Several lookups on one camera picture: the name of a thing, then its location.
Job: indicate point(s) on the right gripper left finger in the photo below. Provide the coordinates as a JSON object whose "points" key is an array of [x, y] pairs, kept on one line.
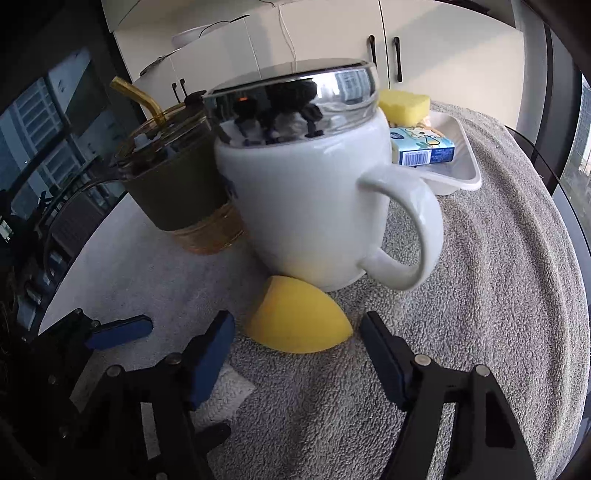
{"points": [[145, 414]]}

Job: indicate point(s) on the white ceramic mug chrome lid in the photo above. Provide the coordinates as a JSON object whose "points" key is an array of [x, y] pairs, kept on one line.
{"points": [[306, 155]]}

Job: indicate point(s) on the grey towel table cover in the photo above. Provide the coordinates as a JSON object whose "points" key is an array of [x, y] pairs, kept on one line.
{"points": [[507, 292]]}

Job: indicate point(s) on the cream knitted sock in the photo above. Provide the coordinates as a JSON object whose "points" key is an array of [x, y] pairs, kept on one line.
{"points": [[229, 392]]}

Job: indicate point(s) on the black window frame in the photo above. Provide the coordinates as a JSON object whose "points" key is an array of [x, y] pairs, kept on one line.
{"points": [[557, 59]]}

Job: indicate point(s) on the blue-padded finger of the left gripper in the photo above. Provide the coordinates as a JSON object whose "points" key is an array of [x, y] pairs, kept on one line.
{"points": [[118, 332], [211, 437]]}

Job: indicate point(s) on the white foam tray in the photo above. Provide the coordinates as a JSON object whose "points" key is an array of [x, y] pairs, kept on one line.
{"points": [[463, 172]]}

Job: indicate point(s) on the white cabinet unit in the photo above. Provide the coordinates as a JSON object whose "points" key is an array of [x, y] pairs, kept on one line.
{"points": [[452, 54]]}

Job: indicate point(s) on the blue tissue pack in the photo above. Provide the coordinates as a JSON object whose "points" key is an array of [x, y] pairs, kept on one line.
{"points": [[420, 146]]}

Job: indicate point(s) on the orange-yellow makeup sponge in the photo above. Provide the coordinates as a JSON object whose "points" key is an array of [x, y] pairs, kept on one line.
{"points": [[295, 317]]}

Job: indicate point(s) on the amber glass tumbler green sleeve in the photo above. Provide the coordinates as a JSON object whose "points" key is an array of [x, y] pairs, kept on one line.
{"points": [[167, 165]]}

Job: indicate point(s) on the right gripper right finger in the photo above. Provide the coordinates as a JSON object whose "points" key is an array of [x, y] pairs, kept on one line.
{"points": [[486, 442]]}

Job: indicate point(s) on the yellow rectangular sponge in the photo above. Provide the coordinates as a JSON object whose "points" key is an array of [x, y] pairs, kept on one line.
{"points": [[404, 109]]}

